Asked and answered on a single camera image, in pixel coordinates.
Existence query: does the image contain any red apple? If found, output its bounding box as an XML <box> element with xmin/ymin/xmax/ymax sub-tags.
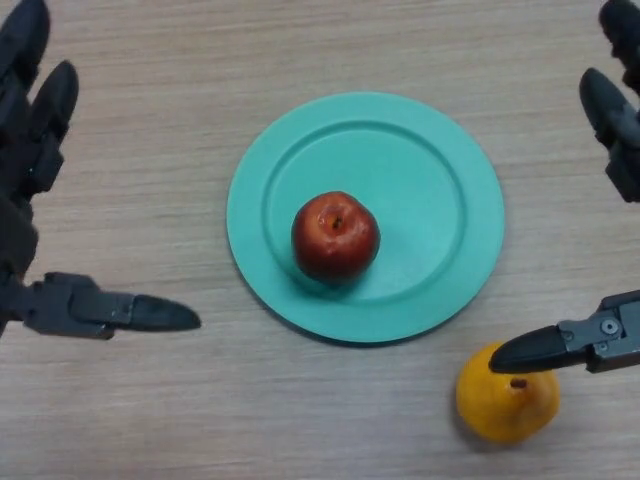
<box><xmin>291</xmin><ymin>190</ymin><xmax>381</xmax><ymax>286</ymax></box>

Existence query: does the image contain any green round plate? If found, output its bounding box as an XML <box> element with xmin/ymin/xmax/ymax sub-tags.
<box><xmin>226</xmin><ymin>90</ymin><xmax>505</xmax><ymax>346</ymax></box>

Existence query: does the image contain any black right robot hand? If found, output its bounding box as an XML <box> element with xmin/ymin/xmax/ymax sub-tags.
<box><xmin>488</xmin><ymin>0</ymin><xmax>640</xmax><ymax>376</ymax></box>

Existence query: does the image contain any yellow pear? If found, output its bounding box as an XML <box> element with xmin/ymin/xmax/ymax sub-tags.
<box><xmin>455</xmin><ymin>342</ymin><xmax>560</xmax><ymax>445</ymax></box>

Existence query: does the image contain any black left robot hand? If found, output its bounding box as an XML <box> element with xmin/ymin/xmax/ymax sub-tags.
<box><xmin>0</xmin><ymin>0</ymin><xmax>202</xmax><ymax>344</ymax></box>

